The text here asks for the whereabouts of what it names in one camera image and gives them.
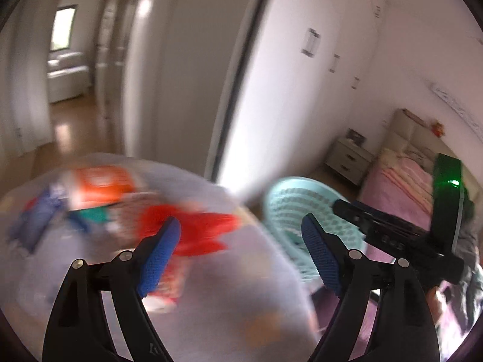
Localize light blue plastic basket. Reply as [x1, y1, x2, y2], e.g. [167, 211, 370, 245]
[263, 176, 366, 285]

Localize white nightstand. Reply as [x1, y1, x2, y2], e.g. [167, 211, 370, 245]
[325, 137, 375, 186]

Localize green plastic wrapper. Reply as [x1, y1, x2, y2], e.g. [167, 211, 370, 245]
[73, 207, 114, 230]

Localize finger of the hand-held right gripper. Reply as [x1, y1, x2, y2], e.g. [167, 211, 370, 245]
[332, 199, 378, 240]

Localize red plastic wrapper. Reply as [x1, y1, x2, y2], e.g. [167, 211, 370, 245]
[138, 204, 242, 257]

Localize bed with pink blanket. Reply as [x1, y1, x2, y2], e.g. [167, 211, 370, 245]
[313, 107, 483, 351]

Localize orange packet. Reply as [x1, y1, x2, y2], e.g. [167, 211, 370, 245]
[68, 166, 136, 212]

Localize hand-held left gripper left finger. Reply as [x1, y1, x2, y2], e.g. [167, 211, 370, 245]
[43, 217, 182, 362]

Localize window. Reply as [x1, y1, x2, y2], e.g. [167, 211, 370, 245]
[51, 5, 78, 51]

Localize white wardrobe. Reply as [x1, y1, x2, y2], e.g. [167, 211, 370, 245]
[211, 0, 389, 197]

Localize white sofa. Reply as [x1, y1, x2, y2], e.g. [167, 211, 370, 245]
[47, 52, 91, 103]

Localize folded pink yellow blankets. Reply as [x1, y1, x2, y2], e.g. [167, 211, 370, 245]
[377, 147, 434, 182]

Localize white red snack packet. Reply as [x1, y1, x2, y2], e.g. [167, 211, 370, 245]
[143, 256, 189, 312]

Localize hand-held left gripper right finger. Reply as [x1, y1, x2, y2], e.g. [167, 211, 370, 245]
[301, 213, 442, 362]

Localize blue snack packet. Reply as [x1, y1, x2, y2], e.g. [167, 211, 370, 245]
[8, 189, 65, 253]

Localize long white wall decoration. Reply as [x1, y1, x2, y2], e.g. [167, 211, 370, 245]
[430, 81, 483, 136]

